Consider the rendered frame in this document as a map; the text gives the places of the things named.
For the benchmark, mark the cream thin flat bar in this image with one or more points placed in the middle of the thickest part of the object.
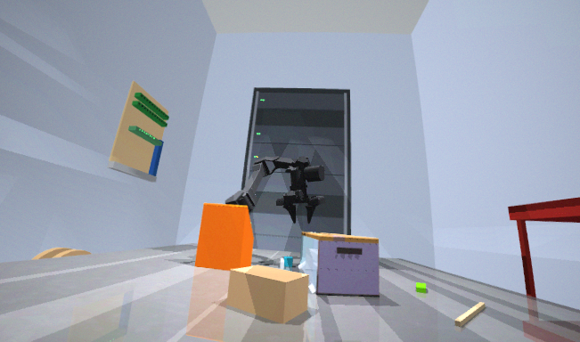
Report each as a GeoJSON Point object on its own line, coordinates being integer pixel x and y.
{"type": "Point", "coordinates": [473, 311]}

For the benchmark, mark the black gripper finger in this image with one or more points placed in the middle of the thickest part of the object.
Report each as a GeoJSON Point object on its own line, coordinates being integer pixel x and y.
{"type": "Point", "coordinates": [292, 212]}
{"type": "Point", "coordinates": [310, 211]}

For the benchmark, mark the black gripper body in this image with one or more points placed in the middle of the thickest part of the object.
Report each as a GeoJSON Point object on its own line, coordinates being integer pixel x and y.
{"type": "Point", "coordinates": [316, 200]}

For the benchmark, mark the small blue block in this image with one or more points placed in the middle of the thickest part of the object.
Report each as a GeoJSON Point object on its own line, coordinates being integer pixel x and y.
{"type": "Point", "coordinates": [288, 261]}

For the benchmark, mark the small green block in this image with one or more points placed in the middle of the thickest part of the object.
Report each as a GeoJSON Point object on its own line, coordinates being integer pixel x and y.
{"type": "Point", "coordinates": [420, 287]}

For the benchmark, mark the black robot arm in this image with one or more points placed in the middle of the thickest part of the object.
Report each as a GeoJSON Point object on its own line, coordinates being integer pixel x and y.
{"type": "Point", "coordinates": [300, 170]}

